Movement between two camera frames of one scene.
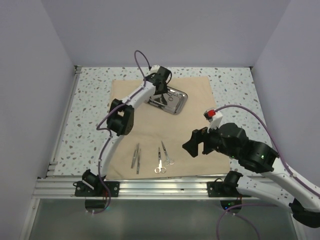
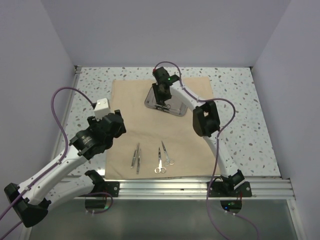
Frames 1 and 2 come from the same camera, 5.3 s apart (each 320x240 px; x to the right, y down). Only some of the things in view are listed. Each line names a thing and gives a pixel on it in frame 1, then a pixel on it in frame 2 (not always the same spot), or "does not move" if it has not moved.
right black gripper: x=198 y=136 → x=159 y=98
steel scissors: x=160 y=169 does not move
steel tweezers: x=135 y=156 does not move
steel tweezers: x=139 y=162 does not move
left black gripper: x=164 y=91 → x=93 y=122
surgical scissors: x=168 y=161 does not move
